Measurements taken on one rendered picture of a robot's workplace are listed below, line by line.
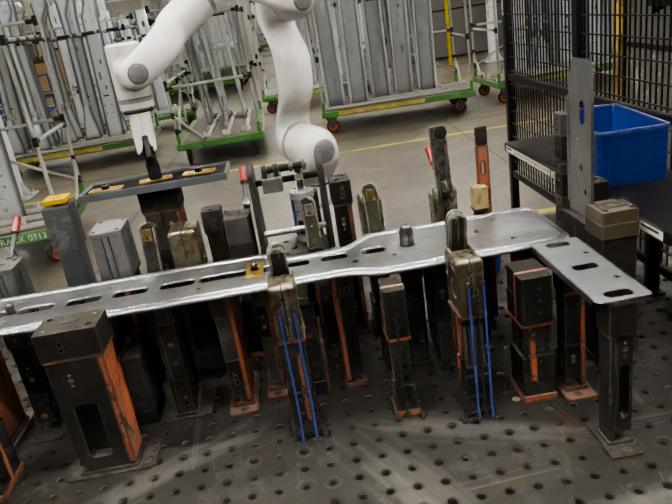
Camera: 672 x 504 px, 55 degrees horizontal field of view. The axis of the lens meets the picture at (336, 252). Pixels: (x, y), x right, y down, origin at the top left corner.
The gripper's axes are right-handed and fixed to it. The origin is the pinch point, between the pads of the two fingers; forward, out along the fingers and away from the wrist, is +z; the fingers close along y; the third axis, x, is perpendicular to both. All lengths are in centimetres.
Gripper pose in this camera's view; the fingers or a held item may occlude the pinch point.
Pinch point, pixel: (154, 170)
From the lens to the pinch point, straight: 173.1
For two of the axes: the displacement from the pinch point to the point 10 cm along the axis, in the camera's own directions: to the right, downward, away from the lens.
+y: 2.7, 3.1, -9.1
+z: 1.5, 9.2, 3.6
